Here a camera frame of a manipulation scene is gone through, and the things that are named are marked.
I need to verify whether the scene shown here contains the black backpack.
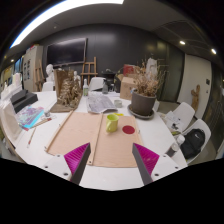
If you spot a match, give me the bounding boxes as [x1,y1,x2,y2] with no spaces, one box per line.
[179,128,206,160]

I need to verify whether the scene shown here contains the grey printed paper sheet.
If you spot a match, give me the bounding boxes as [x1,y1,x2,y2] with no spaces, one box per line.
[85,93,118,114]

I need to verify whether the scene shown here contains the tan wood-framed board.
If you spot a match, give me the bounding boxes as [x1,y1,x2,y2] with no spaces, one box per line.
[44,110,144,168]

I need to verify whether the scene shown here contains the wooden carved figure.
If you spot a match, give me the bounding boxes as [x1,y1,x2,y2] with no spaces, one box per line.
[190,84,202,113]

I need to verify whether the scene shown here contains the black wall screen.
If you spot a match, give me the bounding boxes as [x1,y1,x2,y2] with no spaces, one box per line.
[45,37,88,67]

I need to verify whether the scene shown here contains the flat round red coaster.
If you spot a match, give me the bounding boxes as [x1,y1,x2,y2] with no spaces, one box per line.
[121,124,136,135]

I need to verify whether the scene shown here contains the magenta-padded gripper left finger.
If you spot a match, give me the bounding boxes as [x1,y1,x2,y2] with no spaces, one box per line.
[42,142,92,186]

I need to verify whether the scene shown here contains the brown relief sculpture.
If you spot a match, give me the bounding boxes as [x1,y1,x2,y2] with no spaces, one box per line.
[49,69,83,114]

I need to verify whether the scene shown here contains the white spray bottle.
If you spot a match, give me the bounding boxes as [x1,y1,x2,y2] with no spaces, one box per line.
[82,78,90,98]

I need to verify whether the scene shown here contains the stack of papers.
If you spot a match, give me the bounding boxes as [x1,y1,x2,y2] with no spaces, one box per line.
[165,110,183,132]

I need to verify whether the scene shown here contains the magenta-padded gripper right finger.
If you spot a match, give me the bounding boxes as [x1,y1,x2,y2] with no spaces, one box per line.
[131,142,184,186]

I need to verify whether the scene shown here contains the colourful painted book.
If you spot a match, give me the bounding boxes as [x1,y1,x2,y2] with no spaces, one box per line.
[15,105,45,131]

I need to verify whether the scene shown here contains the dried plant in grey pot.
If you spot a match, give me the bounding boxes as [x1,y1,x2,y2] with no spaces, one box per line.
[130,59,166,117]

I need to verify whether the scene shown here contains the yellow-green mug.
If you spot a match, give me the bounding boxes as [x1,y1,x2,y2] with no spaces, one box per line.
[105,113,120,133]

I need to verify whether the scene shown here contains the black box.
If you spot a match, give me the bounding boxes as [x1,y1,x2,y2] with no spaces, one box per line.
[9,89,39,114]

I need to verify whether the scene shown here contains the white cabinet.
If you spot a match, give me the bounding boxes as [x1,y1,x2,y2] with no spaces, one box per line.
[22,45,44,93]

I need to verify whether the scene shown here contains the white shell chair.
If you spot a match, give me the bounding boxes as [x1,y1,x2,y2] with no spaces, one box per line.
[181,118,212,164]
[164,101,196,133]

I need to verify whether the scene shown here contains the white plaster bust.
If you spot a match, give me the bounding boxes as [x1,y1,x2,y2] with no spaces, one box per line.
[45,63,56,84]

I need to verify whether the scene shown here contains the grey plant saucer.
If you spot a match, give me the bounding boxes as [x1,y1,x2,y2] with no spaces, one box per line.
[126,103,156,121]

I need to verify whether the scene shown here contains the wooden easel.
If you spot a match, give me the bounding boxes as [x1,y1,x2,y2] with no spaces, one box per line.
[80,56,99,86]

